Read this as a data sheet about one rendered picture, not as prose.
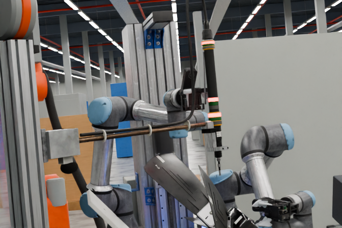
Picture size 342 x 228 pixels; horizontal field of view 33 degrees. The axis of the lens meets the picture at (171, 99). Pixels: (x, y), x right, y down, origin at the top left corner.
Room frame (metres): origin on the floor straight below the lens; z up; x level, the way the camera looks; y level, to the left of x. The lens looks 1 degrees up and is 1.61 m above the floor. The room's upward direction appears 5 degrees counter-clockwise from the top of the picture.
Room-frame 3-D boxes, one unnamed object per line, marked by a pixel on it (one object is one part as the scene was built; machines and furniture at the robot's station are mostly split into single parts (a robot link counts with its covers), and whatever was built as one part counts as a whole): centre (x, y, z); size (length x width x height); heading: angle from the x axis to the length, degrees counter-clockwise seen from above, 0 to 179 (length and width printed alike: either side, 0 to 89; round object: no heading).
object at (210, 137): (1.93, -0.13, 1.49); 0.09 x 0.07 x 0.10; 134
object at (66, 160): (1.53, 0.28, 1.48); 0.05 x 0.04 x 0.05; 134
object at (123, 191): (2.70, 0.28, 1.20); 0.13 x 0.12 x 0.14; 141
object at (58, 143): (1.50, 0.31, 1.54); 0.10 x 0.07 x 0.08; 134
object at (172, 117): (2.31, -0.03, 1.53); 0.11 x 0.08 x 0.11; 141
